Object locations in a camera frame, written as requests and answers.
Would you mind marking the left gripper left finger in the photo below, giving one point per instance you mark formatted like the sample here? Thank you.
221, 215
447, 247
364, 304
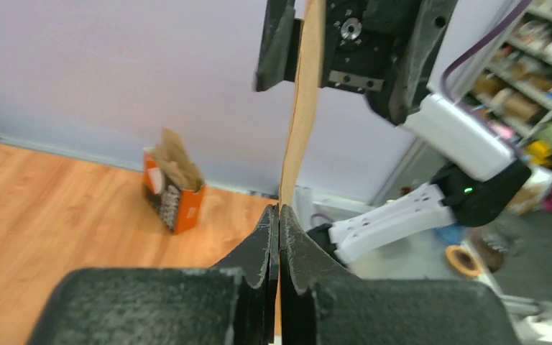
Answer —
231, 302

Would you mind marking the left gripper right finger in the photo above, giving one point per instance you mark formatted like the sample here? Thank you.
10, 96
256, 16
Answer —
324, 303

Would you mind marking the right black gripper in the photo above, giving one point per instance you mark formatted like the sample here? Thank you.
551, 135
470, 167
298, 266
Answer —
384, 50

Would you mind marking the brown paper coffee filter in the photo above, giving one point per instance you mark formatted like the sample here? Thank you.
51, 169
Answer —
308, 80

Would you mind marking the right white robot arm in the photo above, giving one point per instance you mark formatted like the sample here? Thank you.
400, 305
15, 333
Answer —
449, 197

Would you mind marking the orange coffee filter box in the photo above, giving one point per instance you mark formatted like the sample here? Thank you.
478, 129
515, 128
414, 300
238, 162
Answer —
172, 183

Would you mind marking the yellow tape roll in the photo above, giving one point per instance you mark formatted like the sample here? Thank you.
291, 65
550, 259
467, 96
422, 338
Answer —
462, 261

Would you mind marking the background storage shelf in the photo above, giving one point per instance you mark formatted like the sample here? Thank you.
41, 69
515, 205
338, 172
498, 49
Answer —
514, 94

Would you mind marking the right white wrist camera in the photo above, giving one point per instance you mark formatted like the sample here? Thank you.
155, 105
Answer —
460, 137

